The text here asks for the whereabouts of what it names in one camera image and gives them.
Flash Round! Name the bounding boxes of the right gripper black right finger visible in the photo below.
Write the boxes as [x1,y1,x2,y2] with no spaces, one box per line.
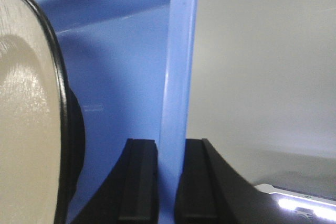
[174,138,335,223]

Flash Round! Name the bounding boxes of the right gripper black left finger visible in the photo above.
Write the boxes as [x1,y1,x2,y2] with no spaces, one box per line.
[72,138,159,223]

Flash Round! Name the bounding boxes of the beige plate with black rim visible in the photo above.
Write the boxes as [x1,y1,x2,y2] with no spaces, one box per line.
[1,0,85,223]

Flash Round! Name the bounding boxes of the blue plastic tray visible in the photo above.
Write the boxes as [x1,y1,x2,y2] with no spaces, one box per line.
[34,0,197,223]

